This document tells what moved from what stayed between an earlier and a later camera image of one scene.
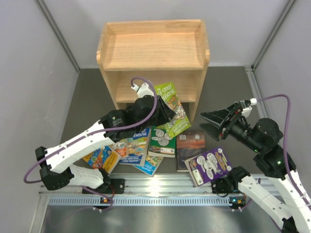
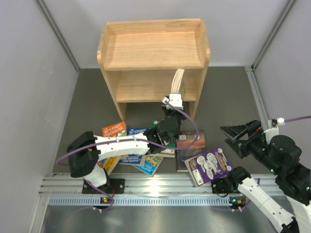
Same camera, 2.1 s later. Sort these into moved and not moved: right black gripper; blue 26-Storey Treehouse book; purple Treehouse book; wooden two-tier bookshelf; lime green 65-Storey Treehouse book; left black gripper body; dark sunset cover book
Moved: lime green 65-Storey Treehouse book; left black gripper body; right black gripper
Not moved: dark sunset cover book; purple Treehouse book; blue 26-Storey Treehouse book; wooden two-tier bookshelf
